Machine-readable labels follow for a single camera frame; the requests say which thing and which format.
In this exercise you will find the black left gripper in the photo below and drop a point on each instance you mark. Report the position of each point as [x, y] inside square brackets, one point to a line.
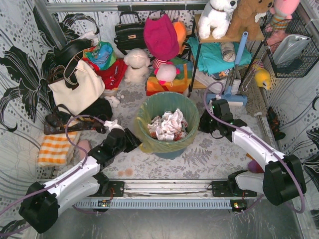
[133, 140]

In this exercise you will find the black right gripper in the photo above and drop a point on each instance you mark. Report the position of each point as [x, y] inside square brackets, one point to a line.
[205, 122]

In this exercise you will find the teal plastic trash bin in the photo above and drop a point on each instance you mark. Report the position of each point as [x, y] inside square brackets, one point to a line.
[169, 124]

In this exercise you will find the yellow trash bag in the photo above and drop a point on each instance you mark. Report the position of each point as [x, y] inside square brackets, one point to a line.
[162, 129]

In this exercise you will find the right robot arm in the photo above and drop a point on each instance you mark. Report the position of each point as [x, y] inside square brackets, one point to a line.
[282, 178]

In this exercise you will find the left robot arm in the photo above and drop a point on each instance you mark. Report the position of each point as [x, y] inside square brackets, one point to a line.
[44, 203]

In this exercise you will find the rainbow striped bag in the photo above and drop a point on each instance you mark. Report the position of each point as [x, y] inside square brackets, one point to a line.
[180, 84]

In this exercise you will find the crumpled white paper trash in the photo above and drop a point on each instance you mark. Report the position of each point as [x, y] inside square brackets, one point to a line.
[169, 127]

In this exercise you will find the cream canvas tote bag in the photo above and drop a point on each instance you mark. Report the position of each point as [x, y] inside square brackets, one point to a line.
[90, 88]

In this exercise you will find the blue lint roller mop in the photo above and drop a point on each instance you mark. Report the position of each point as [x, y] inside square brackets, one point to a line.
[234, 100]

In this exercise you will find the pink glasses case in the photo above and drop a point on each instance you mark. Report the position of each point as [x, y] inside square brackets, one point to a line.
[85, 144]

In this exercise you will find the floral patterned floor mat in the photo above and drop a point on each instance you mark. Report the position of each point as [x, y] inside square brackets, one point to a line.
[205, 158]

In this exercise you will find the teal folded cloth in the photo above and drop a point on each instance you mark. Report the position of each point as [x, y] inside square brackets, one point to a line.
[210, 58]

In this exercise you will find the yellow plush duck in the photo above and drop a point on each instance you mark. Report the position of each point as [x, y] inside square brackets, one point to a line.
[261, 75]

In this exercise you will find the red cloth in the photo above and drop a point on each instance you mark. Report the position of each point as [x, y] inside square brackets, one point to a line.
[113, 75]

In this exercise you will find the brown patterned handbag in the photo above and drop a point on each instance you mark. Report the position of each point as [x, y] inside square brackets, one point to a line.
[55, 122]

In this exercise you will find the orange checkered towel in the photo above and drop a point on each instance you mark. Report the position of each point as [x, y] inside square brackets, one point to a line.
[56, 150]

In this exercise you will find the pink plush pig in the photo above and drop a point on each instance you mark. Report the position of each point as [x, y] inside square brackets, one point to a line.
[165, 71]

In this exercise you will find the purple red sock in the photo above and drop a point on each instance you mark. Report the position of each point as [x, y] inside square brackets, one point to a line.
[253, 166]

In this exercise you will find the wooden shelf rack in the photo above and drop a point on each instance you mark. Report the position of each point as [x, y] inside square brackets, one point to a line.
[229, 48]

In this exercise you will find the white plush lamb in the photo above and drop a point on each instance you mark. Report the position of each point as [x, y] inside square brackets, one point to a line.
[137, 62]

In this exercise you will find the colourful printed cloth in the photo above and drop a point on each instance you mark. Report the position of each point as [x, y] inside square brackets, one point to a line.
[100, 57]

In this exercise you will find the orange plush toy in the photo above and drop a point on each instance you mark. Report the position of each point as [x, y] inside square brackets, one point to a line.
[181, 34]

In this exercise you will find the silver foil pouch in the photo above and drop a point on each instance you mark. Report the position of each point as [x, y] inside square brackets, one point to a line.
[290, 48]

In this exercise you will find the brown teddy bear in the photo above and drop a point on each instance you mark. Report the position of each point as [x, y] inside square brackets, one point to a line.
[247, 16]

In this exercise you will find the white plush dog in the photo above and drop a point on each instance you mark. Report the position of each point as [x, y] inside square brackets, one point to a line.
[215, 18]

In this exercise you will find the black leather handbag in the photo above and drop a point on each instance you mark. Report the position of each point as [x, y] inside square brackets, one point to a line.
[129, 36]

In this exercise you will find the pink plush toy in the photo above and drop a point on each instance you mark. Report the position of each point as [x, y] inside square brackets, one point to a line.
[282, 15]

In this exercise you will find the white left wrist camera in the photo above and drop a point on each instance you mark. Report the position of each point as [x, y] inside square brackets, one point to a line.
[110, 125]

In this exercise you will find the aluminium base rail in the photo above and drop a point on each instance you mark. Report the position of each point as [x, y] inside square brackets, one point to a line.
[150, 194]

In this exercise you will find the black wire basket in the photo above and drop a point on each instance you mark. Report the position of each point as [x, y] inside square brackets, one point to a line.
[300, 66]

